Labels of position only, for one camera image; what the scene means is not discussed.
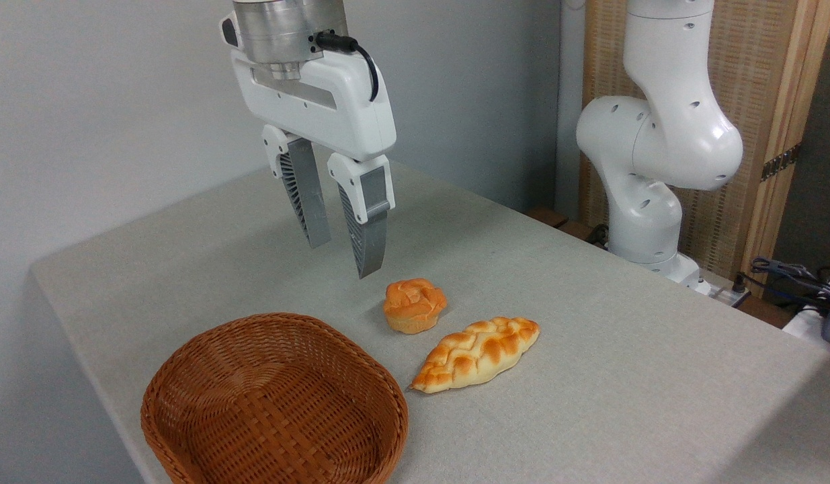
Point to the grey tablecloth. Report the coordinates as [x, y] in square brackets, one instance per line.
[603, 376]

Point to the wooden woven folding screen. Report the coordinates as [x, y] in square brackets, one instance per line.
[764, 67]

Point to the dark metal screen hinge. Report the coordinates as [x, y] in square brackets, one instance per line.
[781, 163]

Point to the long braided bread loaf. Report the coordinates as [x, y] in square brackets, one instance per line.
[478, 353]

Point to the brown wicker basket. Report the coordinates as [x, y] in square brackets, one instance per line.
[253, 403]

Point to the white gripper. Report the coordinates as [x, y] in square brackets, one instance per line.
[334, 107]

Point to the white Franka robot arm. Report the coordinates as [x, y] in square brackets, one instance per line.
[660, 141]

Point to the round knotted bread roll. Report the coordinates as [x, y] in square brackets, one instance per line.
[414, 306]

